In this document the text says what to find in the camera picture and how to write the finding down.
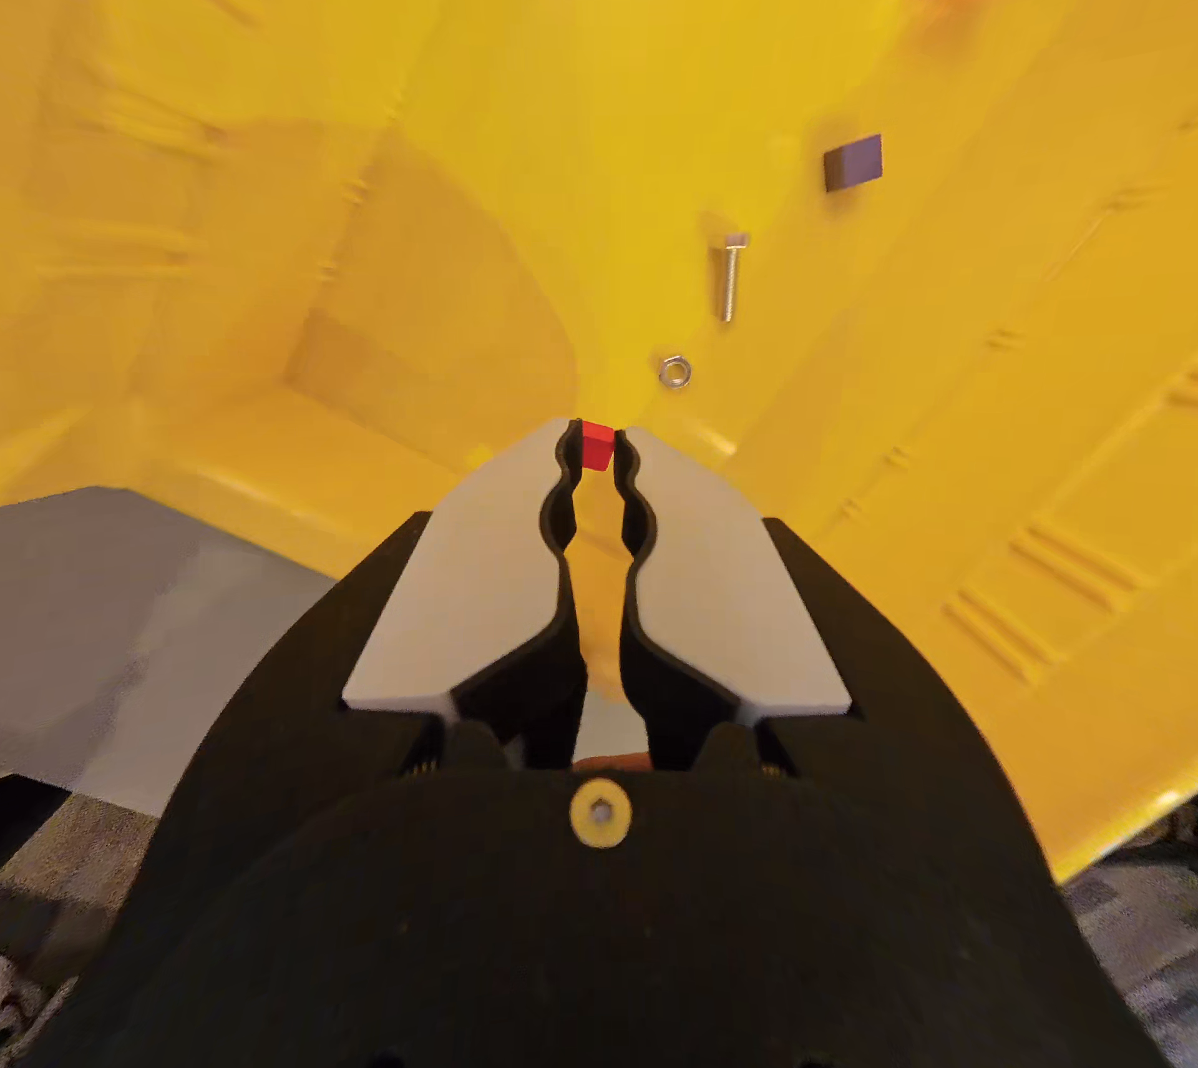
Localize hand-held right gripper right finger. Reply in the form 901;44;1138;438
612;427;854;771

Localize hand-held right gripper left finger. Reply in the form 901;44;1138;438
341;418;588;771

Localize yellow plastic bin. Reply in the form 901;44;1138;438
0;0;1198;886

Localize silver hex bolt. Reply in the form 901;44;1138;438
716;231;751;324

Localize small purple block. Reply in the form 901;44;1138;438
824;134;883;194

